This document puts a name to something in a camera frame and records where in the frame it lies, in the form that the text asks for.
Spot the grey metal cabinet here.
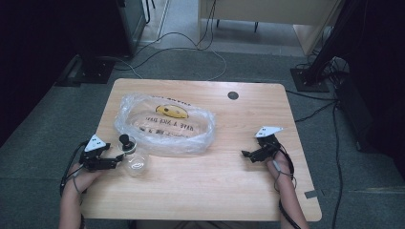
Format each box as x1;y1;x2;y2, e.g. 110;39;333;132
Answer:
115;0;148;59

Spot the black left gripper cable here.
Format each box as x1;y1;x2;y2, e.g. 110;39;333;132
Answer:
59;139;92;197

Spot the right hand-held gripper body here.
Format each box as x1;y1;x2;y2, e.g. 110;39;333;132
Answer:
253;126;285;160

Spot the clear round plastic cup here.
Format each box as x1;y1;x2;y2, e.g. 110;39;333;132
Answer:
122;152;150;177

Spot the black stand with cables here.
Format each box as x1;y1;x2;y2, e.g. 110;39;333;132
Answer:
289;0;354;94

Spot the person's right hand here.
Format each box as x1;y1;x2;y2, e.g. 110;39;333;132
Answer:
266;151;294;181

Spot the black stand base plate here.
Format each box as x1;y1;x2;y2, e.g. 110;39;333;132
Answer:
54;54;117;88

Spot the clear jar with black knob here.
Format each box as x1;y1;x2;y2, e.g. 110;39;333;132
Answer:
117;134;139;156

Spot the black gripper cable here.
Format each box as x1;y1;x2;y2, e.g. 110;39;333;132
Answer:
59;139;92;197
272;142;303;229

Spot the person's left hand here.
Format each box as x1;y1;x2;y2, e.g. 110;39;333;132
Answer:
64;161;106;196

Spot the light wooden desk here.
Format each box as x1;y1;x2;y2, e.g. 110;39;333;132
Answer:
197;0;347;57

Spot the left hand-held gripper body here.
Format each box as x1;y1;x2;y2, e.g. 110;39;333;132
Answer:
78;134;118;172

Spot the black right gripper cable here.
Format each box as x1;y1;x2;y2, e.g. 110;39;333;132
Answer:
272;142;303;229

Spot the clear plastic bag yellow smiley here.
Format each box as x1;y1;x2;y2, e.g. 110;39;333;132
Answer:
113;92;217;157

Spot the white floor cable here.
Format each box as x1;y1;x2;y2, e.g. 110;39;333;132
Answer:
113;31;228;82

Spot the long black floor cable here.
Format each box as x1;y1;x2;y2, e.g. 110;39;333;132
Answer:
285;89;344;229

